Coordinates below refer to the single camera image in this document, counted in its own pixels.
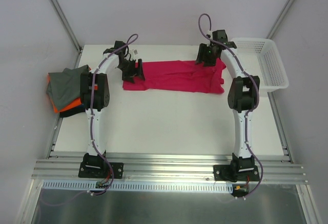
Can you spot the white slotted cable duct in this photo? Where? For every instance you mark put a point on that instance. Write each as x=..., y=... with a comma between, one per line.
x=139, y=186

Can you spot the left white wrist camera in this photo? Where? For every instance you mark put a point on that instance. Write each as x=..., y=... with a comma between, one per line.
x=133, y=54

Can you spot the aluminium rail frame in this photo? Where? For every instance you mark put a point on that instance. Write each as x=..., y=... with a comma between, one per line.
x=171, y=136

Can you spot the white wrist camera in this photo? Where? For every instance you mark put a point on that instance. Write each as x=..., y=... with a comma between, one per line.
x=209, y=34
x=133, y=54

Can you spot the black t shirt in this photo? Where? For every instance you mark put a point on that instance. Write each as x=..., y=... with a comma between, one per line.
x=71, y=112

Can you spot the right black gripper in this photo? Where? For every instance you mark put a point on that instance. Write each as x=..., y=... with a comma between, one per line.
x=207, y=55

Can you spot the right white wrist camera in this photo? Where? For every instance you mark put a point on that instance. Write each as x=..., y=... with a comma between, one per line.
x=209, y=34

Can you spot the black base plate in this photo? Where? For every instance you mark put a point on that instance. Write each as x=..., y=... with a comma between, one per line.
x=96, y=167
x=226, y=173

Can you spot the orange t shirt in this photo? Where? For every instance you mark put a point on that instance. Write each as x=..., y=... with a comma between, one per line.
x=64, y=94

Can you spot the pink t shirt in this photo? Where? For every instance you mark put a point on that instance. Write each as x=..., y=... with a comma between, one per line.
x=177, y=75

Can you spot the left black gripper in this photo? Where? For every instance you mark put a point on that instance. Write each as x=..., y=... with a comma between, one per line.
x=130, y=69

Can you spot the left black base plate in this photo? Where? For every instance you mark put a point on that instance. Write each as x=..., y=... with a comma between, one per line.
x=96, y=167

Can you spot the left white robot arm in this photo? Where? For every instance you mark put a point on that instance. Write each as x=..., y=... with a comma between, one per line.
x=95, y=97

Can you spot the white plastic basket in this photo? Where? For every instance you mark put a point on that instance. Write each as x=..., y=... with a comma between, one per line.
x=260, y=56

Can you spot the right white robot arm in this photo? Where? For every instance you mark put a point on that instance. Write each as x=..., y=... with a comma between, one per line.
x=243, y=96

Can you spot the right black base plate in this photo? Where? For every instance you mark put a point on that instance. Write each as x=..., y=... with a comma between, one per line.
x=226, y=173

